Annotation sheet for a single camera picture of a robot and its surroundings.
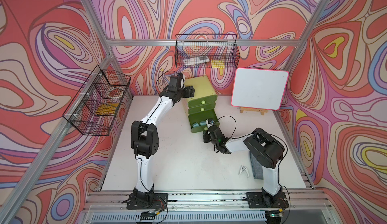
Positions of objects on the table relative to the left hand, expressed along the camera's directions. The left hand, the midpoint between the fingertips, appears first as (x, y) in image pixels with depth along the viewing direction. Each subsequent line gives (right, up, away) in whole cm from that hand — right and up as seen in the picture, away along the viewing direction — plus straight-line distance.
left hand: (190, 90), depth 94 cm
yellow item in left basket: (-40, -12, -22) cm, 47 cm away
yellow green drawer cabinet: (+7, -11, +3) cm, 13 cm away
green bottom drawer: (+5, -20, +8) cm, 22 cm away
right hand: (+10, -29, +6) cm, 31 cm away
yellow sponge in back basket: (+17, +16, -3) cm, 23 cm away
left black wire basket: (-48, -12, -20) cm, 53 cm away
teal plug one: (+3, -22, +5) cm, 23 cm away
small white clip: (+30, -45, -11) cm, 55 cm away
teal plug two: (+8, -21, +7) cm, 24 cm away
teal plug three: (+13, -19, -8) cm, 24 cm away
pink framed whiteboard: (+47, +2, +7) cm, 47 cm away
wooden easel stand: (+37, -12, +15) cm, 42 cm away
